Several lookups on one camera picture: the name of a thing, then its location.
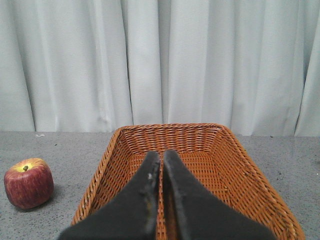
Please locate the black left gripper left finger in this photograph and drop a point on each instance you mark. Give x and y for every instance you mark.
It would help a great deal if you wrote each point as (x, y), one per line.
(130, 215)

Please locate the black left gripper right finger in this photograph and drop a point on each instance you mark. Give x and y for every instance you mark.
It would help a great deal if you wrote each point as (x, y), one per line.
(192, 212)

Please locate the brown wicker basket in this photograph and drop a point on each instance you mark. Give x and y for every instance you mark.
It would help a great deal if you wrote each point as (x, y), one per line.
(211, 152)

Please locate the red toy apple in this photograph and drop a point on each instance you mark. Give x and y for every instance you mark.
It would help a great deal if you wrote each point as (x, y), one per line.
(29, 183)

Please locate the white curtain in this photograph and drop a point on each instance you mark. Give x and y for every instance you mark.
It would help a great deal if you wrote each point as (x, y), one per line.
(97, 65)

